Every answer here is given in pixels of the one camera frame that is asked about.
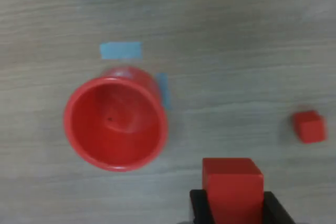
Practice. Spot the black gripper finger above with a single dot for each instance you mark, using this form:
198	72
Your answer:
273	213
200	208

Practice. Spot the red cube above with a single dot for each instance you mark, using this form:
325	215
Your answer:
311	129
231	187

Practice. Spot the narrow blue tape strip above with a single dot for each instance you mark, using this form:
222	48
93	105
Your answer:
165	95

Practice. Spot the red plastic cup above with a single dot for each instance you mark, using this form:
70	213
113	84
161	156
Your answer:
86	129

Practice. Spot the wide blue tape rectangle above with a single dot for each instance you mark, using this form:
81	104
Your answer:
120	51

